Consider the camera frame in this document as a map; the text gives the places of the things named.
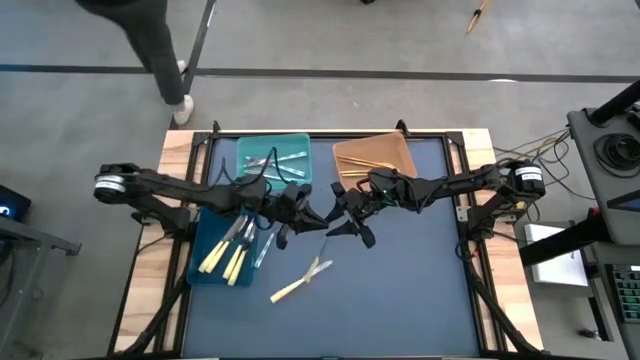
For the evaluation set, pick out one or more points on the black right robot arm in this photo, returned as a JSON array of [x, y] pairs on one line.
[[460, 182]]

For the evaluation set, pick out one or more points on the small black floor object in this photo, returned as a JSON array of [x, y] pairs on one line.
[[585, 332]]

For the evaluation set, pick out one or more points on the grey metal cart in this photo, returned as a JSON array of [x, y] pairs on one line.
[[30, 240]]

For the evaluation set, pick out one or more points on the teal translucent plastic bin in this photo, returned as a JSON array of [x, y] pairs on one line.
[[300, 145]]

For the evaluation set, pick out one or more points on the grey metal mounting plate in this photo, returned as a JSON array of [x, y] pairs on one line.
[[462, 214]]

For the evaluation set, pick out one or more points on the grey equipment cart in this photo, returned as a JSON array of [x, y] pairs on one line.
[[600, 165]]

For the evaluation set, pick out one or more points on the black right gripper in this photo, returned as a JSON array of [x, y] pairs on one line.
[[362, 207]]

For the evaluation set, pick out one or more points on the keypad panel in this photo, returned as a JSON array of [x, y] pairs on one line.
[[629, 295]]

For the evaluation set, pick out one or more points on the black clamp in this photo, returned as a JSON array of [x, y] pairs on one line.
[[401, 126], [216, 126]]

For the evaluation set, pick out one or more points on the dark blue plastic bin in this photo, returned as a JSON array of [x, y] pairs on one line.
[[200, 230]]

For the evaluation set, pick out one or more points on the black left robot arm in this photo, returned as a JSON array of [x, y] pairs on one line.
[[175, 187]]

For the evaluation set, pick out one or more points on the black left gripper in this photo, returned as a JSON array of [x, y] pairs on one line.
[[287, 210]]

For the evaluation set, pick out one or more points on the wooden chopstick utensil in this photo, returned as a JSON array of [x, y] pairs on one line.
[[360, 160]]

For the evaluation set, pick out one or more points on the black pole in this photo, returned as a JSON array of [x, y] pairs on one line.
[[617, 102]]

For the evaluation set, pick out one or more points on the black box with blue light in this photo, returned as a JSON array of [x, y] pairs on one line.
[[10, 205]]

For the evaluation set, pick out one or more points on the orange translucent plastic bin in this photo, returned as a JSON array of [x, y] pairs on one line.
[[380, 147]]

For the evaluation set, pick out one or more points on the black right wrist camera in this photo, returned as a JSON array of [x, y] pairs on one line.
[[385, 182]]

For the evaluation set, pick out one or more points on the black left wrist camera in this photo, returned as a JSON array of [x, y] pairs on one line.
[[255, 190]]

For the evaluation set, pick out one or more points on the white paper box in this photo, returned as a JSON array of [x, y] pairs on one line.
[[560, 272]]

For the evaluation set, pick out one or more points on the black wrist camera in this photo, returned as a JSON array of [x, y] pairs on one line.
[[385, 182], [255, 190]]

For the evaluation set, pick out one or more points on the black metal table frame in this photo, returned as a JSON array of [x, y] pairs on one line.
[[150, 320]]

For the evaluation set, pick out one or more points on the person's dark leg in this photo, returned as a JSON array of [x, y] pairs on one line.
[[155, 50]]

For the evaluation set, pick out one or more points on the yellow connector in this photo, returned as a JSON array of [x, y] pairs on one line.
[[520, 204]]

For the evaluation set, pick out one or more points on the grey side desk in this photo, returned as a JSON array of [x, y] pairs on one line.
[[600, 310]]

